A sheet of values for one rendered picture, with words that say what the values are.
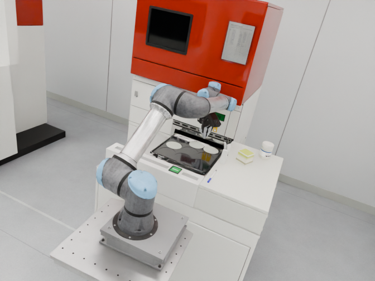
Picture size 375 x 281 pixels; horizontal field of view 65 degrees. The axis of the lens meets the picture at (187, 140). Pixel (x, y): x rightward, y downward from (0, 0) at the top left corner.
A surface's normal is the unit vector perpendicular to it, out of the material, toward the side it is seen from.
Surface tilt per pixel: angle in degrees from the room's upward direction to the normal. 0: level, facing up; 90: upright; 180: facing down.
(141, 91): 90
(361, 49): 90
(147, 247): 2
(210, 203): 90
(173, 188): 90
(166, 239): 2
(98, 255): 0
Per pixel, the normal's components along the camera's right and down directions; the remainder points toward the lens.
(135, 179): 0.33, -0.82
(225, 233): -0.40, 0.34
